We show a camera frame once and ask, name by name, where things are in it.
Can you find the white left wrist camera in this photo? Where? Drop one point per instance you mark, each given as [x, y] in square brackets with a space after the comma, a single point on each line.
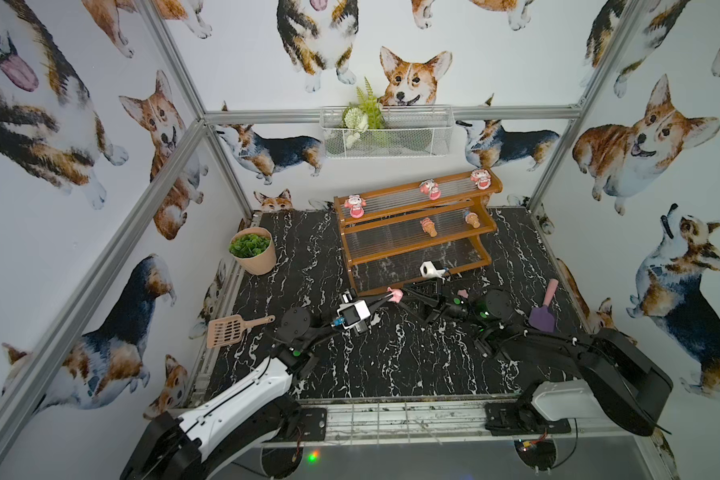
[352, 313]

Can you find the orange wooden two-tier shelf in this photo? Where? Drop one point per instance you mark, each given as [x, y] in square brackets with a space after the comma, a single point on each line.
[386, 247]

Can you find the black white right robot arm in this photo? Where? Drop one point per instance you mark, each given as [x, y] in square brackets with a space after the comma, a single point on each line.
[606, 375]

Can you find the pink hooded bunny doll figure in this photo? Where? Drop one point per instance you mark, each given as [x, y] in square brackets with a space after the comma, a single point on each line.
[355, 204]

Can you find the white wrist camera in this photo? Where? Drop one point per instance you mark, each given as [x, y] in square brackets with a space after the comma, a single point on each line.
[352, 313]
[431, 270]

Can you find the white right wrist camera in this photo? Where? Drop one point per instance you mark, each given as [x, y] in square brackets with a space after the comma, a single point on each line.
[431, 270]

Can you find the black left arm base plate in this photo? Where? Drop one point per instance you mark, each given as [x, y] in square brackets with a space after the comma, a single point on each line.
[307, 424]

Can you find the white wire wall basket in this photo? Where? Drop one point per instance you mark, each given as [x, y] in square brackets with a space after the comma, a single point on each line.
[419, 131]

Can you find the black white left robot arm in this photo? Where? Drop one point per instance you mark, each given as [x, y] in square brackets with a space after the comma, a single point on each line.
[257, 409]

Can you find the pink ice cream cone toy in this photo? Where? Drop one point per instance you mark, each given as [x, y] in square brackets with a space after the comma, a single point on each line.
[429, 227]

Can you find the purple spatula with pink handle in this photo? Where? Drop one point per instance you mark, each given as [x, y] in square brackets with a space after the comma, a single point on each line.
[541, 318]

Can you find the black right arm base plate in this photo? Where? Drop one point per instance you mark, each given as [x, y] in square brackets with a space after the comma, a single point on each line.
[514, 419]

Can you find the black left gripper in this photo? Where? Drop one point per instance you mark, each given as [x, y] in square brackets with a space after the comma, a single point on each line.
[371, 307]

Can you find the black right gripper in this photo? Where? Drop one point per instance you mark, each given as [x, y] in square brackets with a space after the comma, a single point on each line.
[442, 301]

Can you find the blue pink ice cream toy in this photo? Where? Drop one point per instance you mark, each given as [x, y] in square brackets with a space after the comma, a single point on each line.
[472, 219]

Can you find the pink white bunny doll figure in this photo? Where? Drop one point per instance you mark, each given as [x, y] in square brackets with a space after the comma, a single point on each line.
[482, 179]

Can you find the artificial fern with white flowers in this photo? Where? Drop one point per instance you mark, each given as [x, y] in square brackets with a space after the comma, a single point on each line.
[362, 116]

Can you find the beige slotted scoop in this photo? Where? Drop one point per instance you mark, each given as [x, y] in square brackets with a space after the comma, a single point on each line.
[230, 330]

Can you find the pink pot with green succulent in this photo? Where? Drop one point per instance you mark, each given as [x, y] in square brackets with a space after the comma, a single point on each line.
[254, 250]

